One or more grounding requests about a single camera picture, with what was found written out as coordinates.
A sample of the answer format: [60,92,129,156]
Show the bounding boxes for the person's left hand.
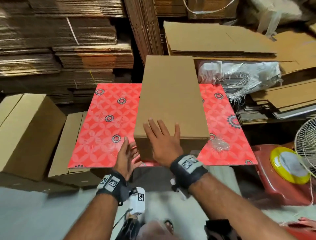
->
[115,136,144,181]

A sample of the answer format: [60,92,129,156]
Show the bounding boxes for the person's right hand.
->
[143,119,184,168]

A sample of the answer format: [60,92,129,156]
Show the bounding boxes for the yellow-tied cardboard bundle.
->
[123,0,165,62]

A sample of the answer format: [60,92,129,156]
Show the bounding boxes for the low pile of cardboard sheets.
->
[237,79,316,124]

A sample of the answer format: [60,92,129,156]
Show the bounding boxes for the wall of cardboard stacks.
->
[0,0,243,105]

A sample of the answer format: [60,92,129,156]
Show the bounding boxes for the person's left forearm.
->
[64,194,119,240]

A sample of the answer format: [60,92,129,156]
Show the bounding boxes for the person's right forearm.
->
[190,173,297,240]

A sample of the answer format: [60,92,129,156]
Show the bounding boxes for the red patterned table cloth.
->
[67,82,258,169]

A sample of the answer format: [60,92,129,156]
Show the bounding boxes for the crumpled clear tape piece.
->
[208,136,232,153]

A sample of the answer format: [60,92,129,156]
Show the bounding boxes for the white woven sack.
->
[197,60,283,102]

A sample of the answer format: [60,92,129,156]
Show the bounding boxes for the red plastic stool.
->
[252,144,316,206]

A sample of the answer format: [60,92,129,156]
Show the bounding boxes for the yellow round disc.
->
[270,146,311,185]

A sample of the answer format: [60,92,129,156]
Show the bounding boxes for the white plastic sack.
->
[242,0,316,35]

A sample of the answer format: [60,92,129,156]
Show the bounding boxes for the black left wrist strap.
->
[95,169,130,205]

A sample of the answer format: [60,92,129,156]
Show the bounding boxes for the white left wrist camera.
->
[128,186,146,216]

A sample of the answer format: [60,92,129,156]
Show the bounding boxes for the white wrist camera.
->
[128,186,146,216]
[170,178,191,199]

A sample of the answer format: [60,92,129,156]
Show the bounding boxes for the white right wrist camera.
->
[170,178,191,199]

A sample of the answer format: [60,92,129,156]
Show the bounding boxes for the white plastic strap loop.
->
[184,0,238,15]

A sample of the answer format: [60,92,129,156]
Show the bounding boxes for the white wire-guard fan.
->
[295,117,316,174]

